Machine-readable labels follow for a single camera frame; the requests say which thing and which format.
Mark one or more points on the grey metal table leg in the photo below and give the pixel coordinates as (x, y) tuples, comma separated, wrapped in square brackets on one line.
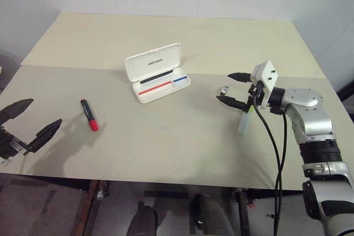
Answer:
[(244, 211)]

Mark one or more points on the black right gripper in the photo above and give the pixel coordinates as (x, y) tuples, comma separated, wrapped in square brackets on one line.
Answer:
[(255, 93)]

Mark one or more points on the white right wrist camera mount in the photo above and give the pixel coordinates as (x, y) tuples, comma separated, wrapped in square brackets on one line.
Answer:
[(266, 77)]

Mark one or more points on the dark table frame rail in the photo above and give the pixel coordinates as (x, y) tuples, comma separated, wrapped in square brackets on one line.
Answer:
[(41, 183)]

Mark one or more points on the small dark rounded shape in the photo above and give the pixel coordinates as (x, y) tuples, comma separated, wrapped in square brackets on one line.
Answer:
[(143, 222)]

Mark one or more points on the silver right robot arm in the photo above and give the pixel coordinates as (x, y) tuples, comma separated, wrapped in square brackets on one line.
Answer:
[(304, 100)]

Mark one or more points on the black background object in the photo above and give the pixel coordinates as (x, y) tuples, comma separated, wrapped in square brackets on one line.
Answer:
[(347, 88)]

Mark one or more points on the rusty metal table leg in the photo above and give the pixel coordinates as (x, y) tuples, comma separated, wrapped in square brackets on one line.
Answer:
[(94, 208)]

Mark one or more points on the pale green highlighter pen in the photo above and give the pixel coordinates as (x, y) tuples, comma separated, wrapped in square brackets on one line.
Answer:
[(244, 124)]

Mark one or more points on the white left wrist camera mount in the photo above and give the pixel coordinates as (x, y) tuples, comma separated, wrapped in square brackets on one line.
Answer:
[(4, 162)]

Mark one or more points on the large dark rounded shape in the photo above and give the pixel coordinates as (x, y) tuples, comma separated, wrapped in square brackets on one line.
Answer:
[(213, 216)]

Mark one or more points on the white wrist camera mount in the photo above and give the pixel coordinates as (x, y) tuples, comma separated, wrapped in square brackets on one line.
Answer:
[(4, 162), (266, 77)]

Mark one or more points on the black marker with red cap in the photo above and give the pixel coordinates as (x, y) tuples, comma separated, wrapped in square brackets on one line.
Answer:
[(88, 114)]

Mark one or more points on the white pen case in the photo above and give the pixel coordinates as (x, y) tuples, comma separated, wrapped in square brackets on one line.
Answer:
[(155, 59)]

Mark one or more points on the black table crossbar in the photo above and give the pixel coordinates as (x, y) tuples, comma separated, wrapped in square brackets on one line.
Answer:
[(166, 194)]

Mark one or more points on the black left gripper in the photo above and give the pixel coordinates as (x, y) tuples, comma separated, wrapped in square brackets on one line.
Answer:
[(8, 144)]

